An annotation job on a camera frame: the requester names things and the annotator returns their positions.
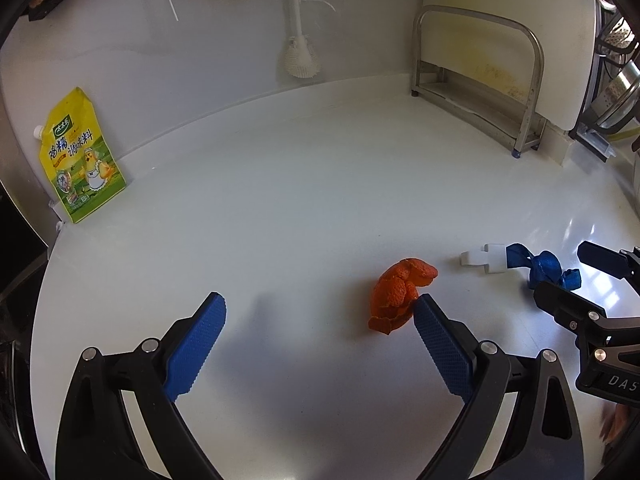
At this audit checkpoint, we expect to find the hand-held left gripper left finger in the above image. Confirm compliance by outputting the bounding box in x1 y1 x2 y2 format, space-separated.
55 291 228 480

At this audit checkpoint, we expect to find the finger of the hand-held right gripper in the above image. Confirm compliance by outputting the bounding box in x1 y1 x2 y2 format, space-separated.
577 241 640 281
532 281 612 334

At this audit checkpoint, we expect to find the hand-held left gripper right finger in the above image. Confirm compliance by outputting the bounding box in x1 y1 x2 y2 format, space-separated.
412 294 586 480

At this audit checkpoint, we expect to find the blue white wrapper piece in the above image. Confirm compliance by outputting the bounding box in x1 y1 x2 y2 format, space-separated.
460 242 582 291

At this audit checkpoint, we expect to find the orange peel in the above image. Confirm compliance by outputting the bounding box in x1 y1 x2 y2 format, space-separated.
367 257 440 335

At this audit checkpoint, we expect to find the person's right hand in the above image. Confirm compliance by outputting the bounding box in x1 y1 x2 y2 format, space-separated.
599 402 632 445

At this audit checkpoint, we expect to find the metal pot lid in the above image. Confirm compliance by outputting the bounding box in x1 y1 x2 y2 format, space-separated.
594 62 640 122

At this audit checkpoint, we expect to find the metal cutting board rack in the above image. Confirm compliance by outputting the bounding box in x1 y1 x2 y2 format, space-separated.
411 5 546 160

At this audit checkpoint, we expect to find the yellow seasoning pouch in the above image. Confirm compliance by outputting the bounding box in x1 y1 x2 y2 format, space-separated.
32 86 127 225

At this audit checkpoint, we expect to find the perforated metal steamer plate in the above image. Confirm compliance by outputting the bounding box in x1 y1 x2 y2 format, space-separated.
602 16 640 57

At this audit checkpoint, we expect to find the white bottle brush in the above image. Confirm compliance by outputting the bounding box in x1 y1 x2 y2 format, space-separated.
280 0 318 80

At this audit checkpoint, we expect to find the black wire dish rack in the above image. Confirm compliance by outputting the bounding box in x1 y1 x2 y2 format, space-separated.
574 7 640 162

